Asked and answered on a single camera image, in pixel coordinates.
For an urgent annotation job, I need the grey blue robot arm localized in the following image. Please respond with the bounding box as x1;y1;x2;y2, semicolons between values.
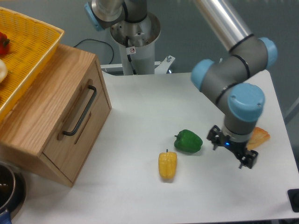
191;0;278;168

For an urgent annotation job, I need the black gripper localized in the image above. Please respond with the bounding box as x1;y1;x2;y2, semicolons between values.
207;125;258;169

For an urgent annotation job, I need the white round food item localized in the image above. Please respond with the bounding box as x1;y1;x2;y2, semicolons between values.
0;60;8;83

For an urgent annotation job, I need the wooden top drawer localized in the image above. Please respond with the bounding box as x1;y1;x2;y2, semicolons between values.
43;60;111;186

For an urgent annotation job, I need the black drawer handle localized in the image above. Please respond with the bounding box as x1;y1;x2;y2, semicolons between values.
62;84;97;137

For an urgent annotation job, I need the green bell pepper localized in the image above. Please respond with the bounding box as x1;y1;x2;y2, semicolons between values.
174;129;203;153

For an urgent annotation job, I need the toast bread slice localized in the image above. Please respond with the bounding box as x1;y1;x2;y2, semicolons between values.
247;127;271;150

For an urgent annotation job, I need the dark metal pot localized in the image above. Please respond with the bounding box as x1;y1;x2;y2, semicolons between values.
0;162;27;224

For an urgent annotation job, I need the black corner object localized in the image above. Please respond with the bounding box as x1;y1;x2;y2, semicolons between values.
287;189;299;213

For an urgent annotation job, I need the black cable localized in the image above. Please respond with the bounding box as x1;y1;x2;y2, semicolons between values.
73;38;114;66

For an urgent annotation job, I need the wooden drawer cabinet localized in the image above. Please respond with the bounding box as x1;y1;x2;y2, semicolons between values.
0;45;100;182

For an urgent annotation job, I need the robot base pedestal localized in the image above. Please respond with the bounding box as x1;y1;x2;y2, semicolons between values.
110;12;161;76

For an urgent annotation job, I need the yellow bell pepper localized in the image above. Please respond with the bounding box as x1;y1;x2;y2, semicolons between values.
158;149;178;180

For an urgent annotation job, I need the yellow plastic basket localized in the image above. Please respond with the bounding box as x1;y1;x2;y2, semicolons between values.
0;7;64;119

